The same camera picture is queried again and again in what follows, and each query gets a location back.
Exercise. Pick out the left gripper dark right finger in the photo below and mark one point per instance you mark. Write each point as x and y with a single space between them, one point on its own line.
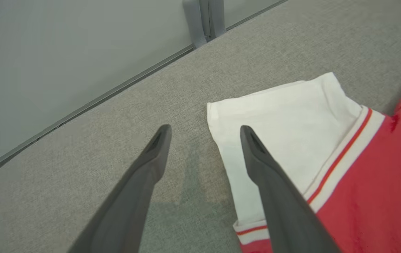
281 203

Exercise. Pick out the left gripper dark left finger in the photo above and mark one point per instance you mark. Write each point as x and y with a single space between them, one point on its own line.
130 196

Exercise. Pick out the red garment with white stripes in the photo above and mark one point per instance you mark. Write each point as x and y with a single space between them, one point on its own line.
362 196

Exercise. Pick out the grey metal edge rail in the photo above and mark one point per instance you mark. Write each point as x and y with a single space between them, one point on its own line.
81 110

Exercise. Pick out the grey double metal post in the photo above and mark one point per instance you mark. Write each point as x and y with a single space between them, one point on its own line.
204 17

